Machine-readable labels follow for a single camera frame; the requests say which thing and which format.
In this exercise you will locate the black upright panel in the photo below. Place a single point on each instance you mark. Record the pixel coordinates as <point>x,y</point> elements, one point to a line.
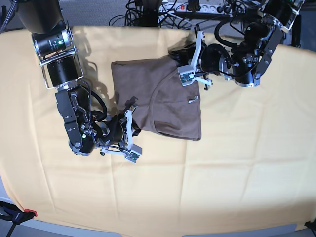
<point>296,32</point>

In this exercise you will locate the black table post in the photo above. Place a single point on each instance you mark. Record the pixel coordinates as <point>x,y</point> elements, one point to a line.
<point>149,13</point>

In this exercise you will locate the yellow tablecloth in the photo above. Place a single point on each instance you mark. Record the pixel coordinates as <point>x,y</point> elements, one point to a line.
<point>254,167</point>

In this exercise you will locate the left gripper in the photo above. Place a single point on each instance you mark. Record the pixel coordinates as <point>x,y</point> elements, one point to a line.
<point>210,57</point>

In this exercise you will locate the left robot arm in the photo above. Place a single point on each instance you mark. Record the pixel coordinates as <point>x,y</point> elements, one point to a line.
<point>243,63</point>

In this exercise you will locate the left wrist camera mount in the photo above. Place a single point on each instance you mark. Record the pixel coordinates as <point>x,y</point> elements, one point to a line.
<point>192,72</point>

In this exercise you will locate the white power strip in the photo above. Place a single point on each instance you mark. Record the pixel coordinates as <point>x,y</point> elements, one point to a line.
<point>172,7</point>

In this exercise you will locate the black clamp with red tip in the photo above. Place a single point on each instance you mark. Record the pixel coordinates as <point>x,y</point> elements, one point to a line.
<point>11,213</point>

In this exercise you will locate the black clamp right corner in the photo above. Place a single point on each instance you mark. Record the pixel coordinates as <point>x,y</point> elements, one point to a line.
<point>312,226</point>

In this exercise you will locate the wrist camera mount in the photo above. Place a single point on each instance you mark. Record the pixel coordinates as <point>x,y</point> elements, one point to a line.
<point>192,72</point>
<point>132,152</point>

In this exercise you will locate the brown T-shirt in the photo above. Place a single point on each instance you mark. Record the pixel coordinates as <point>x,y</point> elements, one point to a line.
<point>165,107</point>

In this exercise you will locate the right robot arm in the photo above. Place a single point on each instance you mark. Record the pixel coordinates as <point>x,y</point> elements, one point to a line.
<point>86,119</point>

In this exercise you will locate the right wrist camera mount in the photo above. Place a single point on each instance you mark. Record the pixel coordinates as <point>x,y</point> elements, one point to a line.
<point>132,152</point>

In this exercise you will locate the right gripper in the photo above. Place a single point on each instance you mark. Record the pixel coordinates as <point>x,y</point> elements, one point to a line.
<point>114,132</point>

